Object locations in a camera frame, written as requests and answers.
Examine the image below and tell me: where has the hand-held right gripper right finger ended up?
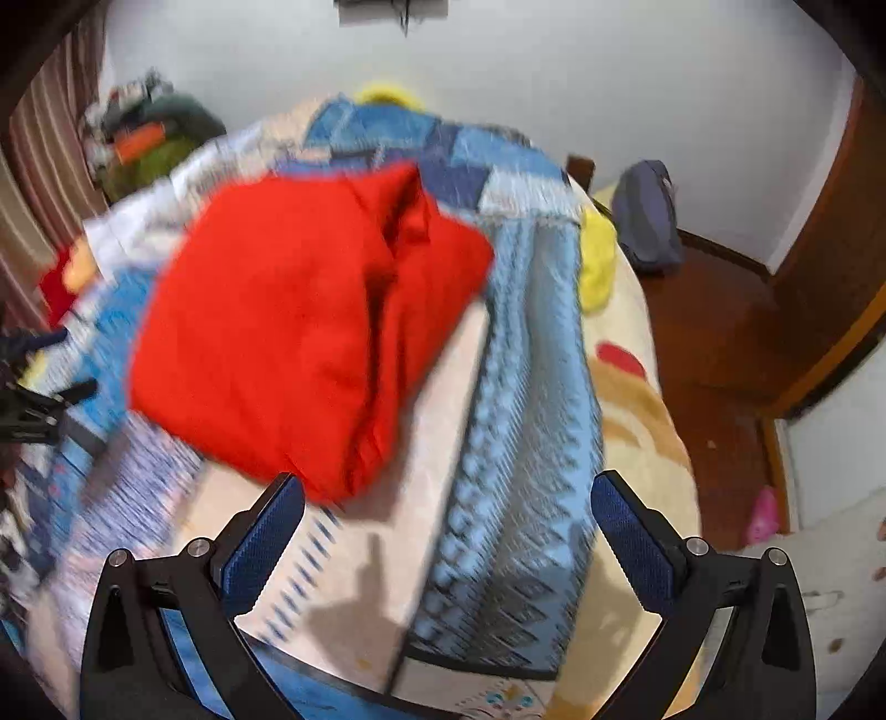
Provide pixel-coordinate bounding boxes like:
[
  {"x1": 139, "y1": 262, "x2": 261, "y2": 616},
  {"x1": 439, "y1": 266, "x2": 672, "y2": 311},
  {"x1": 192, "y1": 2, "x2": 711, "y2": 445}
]
[{"x1": 590, "y1": 470, "x2": 822, "y2": 720}]

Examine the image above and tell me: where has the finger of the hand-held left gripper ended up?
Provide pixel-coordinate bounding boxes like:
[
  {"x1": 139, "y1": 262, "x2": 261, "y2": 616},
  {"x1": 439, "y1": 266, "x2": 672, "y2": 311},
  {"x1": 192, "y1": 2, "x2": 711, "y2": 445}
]
[
  {"x1": 0, "y1": 330, "x2": 69, "y2": 362},
  {"x1": 0, "y1": 378, "x2": 99, "y2": 445}
]

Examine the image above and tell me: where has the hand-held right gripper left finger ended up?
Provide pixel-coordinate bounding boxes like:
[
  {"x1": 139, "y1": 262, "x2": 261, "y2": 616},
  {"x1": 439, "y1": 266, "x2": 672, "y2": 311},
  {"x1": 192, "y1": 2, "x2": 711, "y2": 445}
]
[{"x1": 79, "y1": 472, "x2": 307, "y2": 720}]

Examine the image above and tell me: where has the red garment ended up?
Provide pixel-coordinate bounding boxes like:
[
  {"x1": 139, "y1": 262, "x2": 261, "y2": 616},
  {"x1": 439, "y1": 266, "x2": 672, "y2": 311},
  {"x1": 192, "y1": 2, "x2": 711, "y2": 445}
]
[{"x1": 129, "y1": 162, "x2": 497, "y2": 506}]

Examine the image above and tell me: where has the cream printed blanket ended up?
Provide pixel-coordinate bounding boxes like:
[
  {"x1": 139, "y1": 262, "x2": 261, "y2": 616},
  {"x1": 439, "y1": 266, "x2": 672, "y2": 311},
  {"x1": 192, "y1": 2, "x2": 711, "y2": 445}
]
[{"x1": 38, "y1": 104, "x2": 705, "y2": 720}]

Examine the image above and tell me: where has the pink slipper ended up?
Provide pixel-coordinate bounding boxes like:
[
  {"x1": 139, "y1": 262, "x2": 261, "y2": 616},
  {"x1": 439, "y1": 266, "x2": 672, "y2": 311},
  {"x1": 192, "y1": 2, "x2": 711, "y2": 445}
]
[{"x1": 745, "y1": 485, "x2": 782, "y2": 545}]

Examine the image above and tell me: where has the blue patchwork blanket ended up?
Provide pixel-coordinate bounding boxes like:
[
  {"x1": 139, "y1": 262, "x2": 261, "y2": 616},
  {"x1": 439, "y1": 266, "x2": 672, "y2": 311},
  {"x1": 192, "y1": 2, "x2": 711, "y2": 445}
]
[{"x1": 0, "y1": 93, "x2": 608, "y2": 720}]

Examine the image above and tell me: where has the striped curtain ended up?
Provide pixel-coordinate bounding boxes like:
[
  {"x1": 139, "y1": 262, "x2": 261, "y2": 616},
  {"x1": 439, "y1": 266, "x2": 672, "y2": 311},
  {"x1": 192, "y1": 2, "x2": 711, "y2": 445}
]
[{"x1": 0, "y1": 14, "x2": 113, "y2": 335}]

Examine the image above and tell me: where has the pile of green clutter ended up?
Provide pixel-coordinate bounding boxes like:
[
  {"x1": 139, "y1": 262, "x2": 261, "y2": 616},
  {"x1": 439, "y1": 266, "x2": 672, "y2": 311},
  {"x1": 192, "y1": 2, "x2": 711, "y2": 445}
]
[{"x1": 81, "y1": 68, "x2": 227, "y2": 203}]

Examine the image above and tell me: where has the yellow cloth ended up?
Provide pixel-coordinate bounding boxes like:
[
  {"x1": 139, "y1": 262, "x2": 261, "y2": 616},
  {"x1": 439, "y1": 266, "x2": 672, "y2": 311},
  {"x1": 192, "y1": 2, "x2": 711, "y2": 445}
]
[{"x1": 579, "y1": 206, "x2": 619, "y2": 316}]

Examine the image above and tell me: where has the grey-blue backpack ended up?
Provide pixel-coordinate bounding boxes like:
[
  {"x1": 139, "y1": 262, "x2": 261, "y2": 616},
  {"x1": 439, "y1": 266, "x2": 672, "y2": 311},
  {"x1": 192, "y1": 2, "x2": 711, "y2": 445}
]
[{"x1": 612, "y1": 160, "x2": 687, "y2": 273}]

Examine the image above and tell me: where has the black wall television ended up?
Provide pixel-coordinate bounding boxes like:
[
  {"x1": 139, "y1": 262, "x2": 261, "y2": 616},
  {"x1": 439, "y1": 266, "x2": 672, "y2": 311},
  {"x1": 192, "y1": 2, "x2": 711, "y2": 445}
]
[{"x1": 335, "y1": 0, "x2": 452, "y2": 34}]

